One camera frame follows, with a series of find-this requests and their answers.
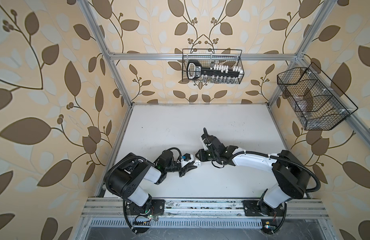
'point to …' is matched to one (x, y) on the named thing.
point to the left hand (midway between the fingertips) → (195, 163)
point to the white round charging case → (197, 163)
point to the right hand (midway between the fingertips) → (196, 157)
